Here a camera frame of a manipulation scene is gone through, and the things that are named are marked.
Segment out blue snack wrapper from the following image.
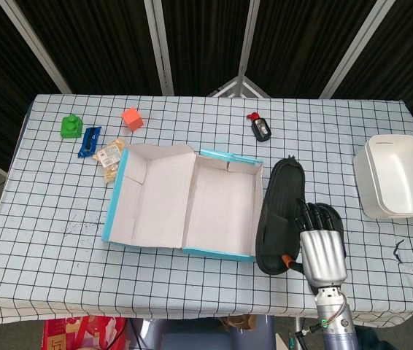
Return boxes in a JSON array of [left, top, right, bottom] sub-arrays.
[[77, 125, 102, 159]]

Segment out brown paper bag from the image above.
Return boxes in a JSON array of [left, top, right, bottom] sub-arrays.
[[220, 315, 257, 331]]

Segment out checked light blue tablecloth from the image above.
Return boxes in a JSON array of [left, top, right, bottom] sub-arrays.
[[0, 93, 413, 327]]

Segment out orange cube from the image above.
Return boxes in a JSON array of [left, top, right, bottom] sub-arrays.
[[121, 106, 145, 132]]

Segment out dark teal fabric bundle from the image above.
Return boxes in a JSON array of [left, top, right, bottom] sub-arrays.
[[354, 327, 390, 350]]

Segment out dark folding screen white frames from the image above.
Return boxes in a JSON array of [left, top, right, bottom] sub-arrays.
[[0, 0, 413, 176]]

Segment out metal screen foot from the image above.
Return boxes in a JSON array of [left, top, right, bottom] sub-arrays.
[[208, 75, 271, 98]]

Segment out black slipper with tag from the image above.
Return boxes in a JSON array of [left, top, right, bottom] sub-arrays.
[[255, 155, 308, 276]]

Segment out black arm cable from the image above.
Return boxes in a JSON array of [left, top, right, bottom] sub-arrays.
[[289, 317, 324, 350]]

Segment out light blue shoe box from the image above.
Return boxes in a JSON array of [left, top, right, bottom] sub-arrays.
[[101, 142, 265, 263]]

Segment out red patterned bag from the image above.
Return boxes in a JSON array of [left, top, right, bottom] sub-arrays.
[[42, 316, 127, 350]]

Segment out white plastic bin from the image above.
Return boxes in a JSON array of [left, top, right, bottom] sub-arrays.
[[365, 133, 413, 214], [352, 140, 413, 220]]

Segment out green toy block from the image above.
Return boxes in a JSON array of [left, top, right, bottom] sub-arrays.
[[60, 113, 84, 140]]

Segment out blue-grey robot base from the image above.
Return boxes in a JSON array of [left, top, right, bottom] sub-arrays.
[[129, 316, 277, 350]]

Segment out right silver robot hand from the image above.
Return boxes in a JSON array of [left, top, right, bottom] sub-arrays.
[[281, 198, 349, 291]]

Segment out clear bag of nuts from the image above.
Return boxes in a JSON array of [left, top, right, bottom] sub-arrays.
[[92, 138, 126, 184]]

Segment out black bottle with red cap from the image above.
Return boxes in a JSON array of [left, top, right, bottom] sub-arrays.
[[246, 111, 273, 142]]

